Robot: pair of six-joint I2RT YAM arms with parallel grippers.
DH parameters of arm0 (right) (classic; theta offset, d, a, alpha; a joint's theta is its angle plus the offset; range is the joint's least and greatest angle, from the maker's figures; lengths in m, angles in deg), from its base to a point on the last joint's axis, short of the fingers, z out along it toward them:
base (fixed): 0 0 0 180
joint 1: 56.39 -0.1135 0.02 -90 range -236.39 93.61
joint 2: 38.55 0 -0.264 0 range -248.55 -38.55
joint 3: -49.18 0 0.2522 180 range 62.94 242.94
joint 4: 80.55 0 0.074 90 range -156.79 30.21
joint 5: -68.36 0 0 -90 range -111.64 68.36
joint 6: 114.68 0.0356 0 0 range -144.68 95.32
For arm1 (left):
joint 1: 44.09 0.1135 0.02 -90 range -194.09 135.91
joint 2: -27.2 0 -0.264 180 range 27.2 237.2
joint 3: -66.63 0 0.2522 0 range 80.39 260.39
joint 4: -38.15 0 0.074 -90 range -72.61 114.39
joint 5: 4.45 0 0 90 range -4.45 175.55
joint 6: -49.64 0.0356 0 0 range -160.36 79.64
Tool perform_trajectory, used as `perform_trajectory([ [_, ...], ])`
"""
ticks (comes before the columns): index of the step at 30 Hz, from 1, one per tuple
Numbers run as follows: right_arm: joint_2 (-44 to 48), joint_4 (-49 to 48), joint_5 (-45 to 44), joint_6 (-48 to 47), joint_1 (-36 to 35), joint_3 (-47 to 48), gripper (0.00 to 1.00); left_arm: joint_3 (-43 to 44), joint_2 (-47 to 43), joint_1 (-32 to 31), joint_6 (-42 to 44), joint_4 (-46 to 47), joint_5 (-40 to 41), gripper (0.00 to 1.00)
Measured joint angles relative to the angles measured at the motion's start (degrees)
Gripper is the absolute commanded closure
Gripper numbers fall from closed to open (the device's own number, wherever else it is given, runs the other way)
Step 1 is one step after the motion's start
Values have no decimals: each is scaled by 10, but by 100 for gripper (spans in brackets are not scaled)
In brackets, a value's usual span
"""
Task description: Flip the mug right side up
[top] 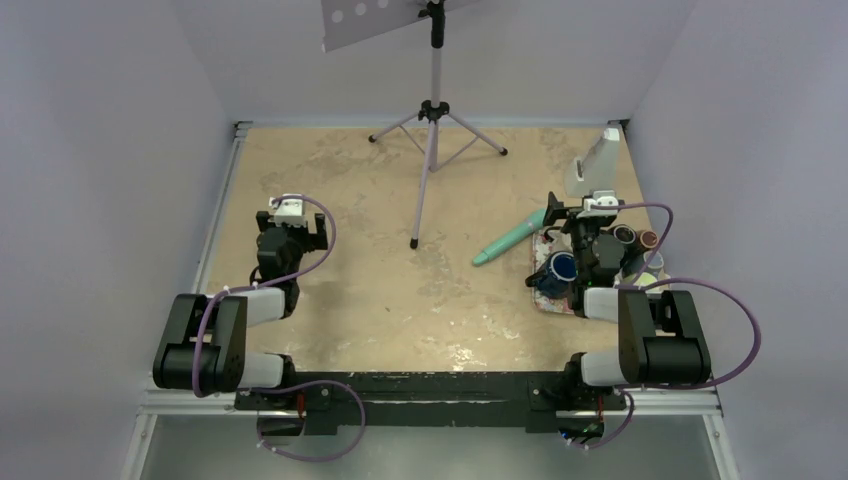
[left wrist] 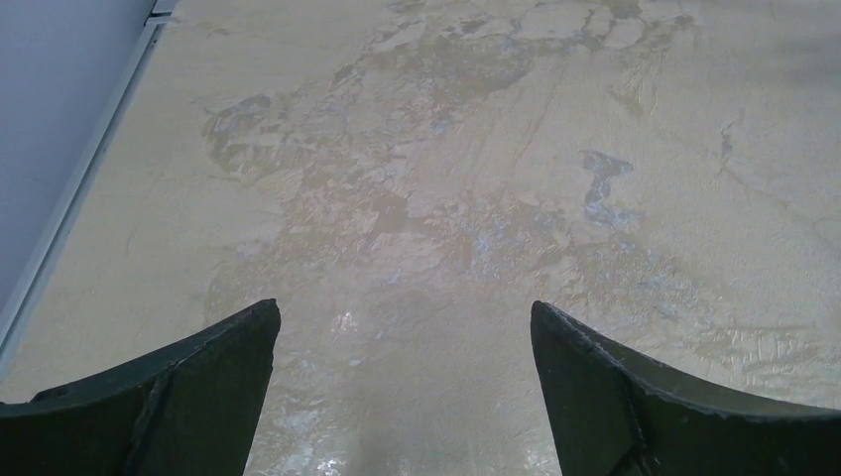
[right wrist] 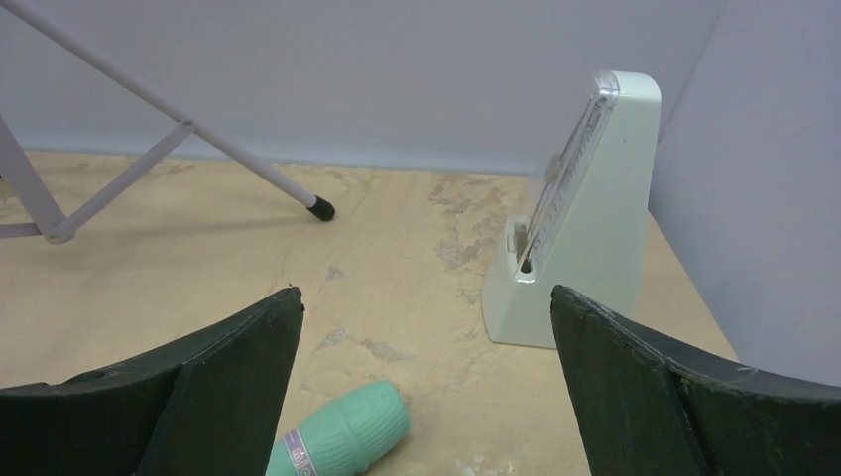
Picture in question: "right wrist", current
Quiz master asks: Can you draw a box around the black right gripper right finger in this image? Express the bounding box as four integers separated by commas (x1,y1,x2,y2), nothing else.
550,286,840,475

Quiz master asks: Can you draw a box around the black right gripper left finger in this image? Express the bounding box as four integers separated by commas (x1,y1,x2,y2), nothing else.
1,287,304,475

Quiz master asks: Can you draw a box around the lilac music stand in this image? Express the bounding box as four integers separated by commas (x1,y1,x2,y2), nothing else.
1,1,336,244

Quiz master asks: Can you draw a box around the mint green recorder case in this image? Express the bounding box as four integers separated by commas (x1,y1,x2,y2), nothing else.
266,380,411,475

